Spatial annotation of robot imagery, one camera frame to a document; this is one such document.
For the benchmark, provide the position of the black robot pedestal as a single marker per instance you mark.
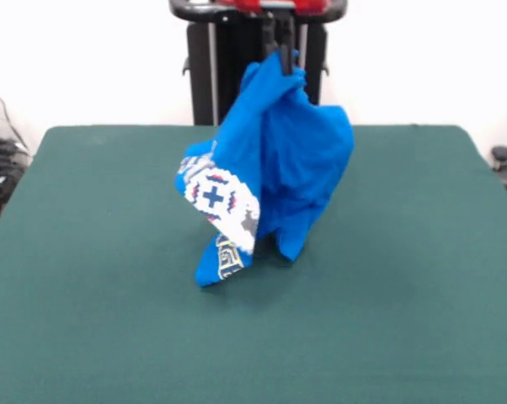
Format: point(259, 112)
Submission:
point(203, 84)

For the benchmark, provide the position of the dark green table cloth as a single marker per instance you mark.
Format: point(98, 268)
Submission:
point(405, 252)

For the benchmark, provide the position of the blue printed T-shirt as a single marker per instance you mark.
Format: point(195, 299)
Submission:
point(295, 160)

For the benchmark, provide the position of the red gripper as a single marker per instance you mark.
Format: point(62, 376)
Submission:
point(308, 4)

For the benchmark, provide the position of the black office chair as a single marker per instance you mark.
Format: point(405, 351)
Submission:
point(503, 153)

